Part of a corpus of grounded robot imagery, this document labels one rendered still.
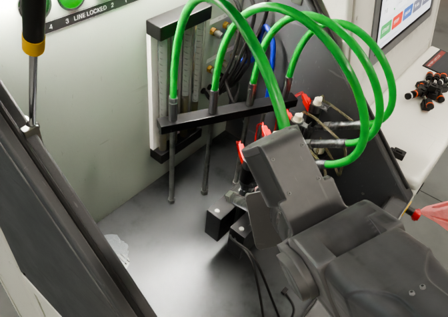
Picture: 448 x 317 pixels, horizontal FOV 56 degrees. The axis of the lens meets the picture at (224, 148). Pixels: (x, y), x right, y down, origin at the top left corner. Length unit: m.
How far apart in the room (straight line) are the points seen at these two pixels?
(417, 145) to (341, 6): 0.43
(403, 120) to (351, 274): 0.99
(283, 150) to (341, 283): 0.12
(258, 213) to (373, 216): 0.19
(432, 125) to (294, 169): 0.95
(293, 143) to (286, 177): 0.03
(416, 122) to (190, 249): 0.70
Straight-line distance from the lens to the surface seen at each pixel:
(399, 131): 1.20
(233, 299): 0.94
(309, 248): 0.31
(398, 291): 0.26
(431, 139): 1.23
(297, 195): 0.35
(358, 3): 1.00
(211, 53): 1.02
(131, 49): 0.83
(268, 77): 0.50
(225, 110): 0.91
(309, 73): 1.01
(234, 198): 0.67
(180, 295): 0.94
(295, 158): 0.35
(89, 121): 0.84
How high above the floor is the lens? 1.67
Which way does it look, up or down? 44 degrees down
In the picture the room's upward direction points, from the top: 8 degrees clockwise
